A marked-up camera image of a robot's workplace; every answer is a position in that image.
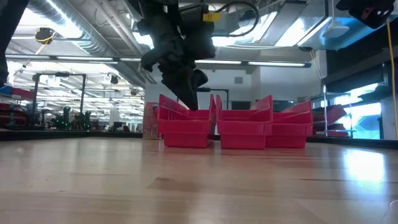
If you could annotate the grey wall vent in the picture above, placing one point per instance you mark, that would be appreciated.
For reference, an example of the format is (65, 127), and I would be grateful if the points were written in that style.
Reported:
(238, 80)

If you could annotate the yellow clamp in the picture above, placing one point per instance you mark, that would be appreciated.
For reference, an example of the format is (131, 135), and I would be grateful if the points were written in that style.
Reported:
(212, 16)

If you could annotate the white ceiling device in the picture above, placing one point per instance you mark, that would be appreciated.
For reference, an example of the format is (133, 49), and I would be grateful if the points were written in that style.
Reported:
(335, 31)

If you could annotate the silver ventilation duct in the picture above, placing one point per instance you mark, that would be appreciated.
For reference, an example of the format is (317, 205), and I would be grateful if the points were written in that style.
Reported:
(93, 40)

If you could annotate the black rig frame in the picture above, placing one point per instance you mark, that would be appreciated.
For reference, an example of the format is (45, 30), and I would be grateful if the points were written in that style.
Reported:
(83, 93)

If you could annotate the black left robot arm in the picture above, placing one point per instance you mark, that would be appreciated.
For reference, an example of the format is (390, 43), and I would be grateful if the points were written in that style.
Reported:
(12, 37)

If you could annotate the red plastic bin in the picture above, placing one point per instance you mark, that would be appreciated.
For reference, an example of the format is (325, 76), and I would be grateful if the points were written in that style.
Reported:
(186, 130)
(244, 132)
(289, 130)

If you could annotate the black doorway frame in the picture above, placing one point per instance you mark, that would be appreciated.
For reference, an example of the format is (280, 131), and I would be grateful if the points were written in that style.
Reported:
(222, 90)

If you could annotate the black equipment with green lights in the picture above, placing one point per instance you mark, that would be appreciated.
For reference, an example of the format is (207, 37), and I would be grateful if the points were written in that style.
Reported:
(71, 121)

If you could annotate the black screen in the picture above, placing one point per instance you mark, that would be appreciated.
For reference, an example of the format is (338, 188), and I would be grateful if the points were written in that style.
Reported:
(281, 105)

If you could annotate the long LED light bar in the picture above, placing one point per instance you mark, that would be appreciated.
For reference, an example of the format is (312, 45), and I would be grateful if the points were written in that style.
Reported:
(273, 63)

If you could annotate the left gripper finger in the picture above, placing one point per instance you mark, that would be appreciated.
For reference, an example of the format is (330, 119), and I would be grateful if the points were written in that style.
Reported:
(199, 77)
(183, 90)

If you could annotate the metal rack with red bins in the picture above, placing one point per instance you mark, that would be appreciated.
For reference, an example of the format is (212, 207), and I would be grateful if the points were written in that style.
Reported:
(329, 121)

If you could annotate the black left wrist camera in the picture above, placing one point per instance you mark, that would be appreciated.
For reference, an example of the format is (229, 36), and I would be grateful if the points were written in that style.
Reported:
(199, 37)

